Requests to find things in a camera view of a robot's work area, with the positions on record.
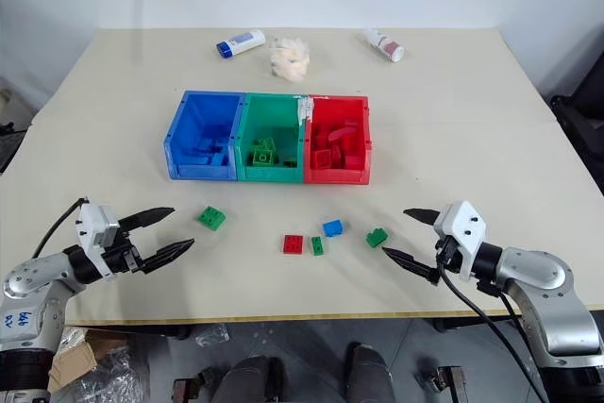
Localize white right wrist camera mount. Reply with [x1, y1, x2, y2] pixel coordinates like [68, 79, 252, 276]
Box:
[432, 200, 488, 282]

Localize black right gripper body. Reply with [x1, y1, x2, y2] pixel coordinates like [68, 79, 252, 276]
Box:
[432, 235, 462, 287]

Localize dark rounded shape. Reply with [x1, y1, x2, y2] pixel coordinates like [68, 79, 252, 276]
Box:
[345, 343, 395, 403]
[219, 355, 287, 403]

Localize red square building block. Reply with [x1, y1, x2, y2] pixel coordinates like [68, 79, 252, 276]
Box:
[281, 233, 306, 257]

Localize white bottle with red label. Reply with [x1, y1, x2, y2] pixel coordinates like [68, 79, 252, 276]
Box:
[362, 26, 407, 64]

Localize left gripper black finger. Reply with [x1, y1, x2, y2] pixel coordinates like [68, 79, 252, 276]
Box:
[140, 238, 196, 276]
[117, 207, 176, 233]

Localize black equipment case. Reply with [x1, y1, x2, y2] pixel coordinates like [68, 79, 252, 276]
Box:
[548, 50, 604, 178]

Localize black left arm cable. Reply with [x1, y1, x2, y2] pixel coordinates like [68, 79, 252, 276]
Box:
[31, 196, 92, 259]

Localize dark equipment beside table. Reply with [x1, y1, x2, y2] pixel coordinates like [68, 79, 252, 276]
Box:
[0, 76, 30, 174]

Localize blue building block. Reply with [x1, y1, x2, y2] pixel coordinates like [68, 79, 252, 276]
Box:
[322, 219, 346, 240]

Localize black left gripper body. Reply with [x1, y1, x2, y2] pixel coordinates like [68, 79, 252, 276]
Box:
[100, 226, 146, 277]

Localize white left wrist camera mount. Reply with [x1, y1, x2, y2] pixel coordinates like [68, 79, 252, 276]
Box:
[75, 202, 120, 281]

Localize white tape strip on bins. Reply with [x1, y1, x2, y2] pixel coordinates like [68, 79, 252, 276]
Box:
[295, 95, 316, 124]

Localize large green sloped building block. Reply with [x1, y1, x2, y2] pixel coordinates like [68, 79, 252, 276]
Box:
[196, 205, 227, 232]

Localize dark metal foot bracket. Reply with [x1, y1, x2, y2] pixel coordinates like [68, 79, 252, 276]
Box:
[414, 363, 468, 403]
[171, 367, 219, 403]

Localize blue building blocks pile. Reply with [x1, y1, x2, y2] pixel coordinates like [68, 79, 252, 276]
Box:
[186, 123, 233, 167]

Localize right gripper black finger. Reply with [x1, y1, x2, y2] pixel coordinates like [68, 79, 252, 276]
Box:
[381, 245, 441, 282]
[402, 207, 444, 230]

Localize green plastic storage bin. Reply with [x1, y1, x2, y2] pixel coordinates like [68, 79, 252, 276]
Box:
[234, 92, 309, 185]

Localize white bottle with blue cap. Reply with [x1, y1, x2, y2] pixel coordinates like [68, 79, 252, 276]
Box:
[215, 28, 267, 60]

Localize red square hollow block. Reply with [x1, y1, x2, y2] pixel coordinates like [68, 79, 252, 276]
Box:
[311, 148, 334, 171]

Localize green square hollow block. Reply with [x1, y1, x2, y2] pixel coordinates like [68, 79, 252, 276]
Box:
[248, 146, 278, 169]

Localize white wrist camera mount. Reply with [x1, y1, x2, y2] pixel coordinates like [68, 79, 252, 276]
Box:
[75, 202, 120, 281]
[432, 200, 488, 282]

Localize small clear plastic wrapper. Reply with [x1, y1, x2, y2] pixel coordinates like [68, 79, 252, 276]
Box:
[194, 326, 231, 348]

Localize green stepped building block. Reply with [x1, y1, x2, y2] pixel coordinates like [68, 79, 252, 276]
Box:
[364, 227, 390, 250]

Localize blue plastic storage bin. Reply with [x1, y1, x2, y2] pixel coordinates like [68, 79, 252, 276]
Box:
[162, 89, 247, 183]

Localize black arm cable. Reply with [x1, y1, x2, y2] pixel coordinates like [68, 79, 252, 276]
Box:
[31, 196, 92, 259]
[436, 251, 552, 403]

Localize red curved piece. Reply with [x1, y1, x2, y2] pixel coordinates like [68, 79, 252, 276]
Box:
[327, 122, 361, 143]

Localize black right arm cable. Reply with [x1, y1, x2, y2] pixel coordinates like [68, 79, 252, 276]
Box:
[436, 251, 552, 403]

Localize clear crumpled plastic bag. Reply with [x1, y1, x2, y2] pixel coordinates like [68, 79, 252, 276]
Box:
[59, 327, 145, 403]

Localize brown cardboard pieces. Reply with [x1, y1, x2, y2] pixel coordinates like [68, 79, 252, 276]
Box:
[48, 340, 99, 394]

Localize red plastic storage bin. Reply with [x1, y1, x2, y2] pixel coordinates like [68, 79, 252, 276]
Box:
[303, 94, 375, 186]

